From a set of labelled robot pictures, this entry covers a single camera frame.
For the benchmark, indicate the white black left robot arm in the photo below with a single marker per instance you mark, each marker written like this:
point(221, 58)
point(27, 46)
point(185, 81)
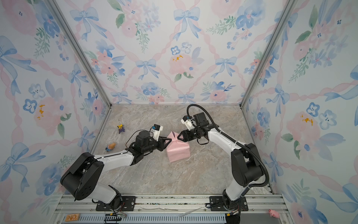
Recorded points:
point(81, 180)

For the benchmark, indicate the purple yellow toy figure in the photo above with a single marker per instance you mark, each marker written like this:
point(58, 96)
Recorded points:
point(121, 129)

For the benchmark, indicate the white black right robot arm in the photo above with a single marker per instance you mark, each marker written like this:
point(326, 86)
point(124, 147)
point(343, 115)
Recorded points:
point(248, 170)

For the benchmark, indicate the aluminium front rail frame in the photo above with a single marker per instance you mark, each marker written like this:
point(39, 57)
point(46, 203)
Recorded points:
point(174, 209)

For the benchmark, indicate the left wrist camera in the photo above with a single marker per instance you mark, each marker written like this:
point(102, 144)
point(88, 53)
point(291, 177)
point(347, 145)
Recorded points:
point(156, 130)

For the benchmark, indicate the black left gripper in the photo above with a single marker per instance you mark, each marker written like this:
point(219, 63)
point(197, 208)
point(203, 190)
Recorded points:
point(161, 142)

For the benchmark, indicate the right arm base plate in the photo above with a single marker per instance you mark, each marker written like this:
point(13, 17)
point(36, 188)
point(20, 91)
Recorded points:
point(221, 203)

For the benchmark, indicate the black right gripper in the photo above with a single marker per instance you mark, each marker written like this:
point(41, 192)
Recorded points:
point(186, 133)

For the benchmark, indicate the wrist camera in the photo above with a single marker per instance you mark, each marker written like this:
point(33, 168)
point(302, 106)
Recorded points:
point(156, 130)
point(198, 120)

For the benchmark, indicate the purple pink wrapping paper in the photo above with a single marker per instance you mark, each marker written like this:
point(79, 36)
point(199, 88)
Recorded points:
point(177, 149)

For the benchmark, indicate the orange blue toy figure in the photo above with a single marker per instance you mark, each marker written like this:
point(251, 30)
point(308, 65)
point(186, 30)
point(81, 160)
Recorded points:
point(110, 147)

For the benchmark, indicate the pink pig toy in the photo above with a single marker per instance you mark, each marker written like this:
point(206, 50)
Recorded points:
point(274, 213)

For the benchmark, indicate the orange tag label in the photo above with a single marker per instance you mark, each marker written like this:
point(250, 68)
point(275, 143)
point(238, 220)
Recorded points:
point(72, 217)

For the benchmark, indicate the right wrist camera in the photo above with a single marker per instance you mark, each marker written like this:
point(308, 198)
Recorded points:
point(198, 120)

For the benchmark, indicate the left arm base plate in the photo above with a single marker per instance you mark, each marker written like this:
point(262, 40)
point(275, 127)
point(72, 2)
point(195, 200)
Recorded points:
point(122, 203)

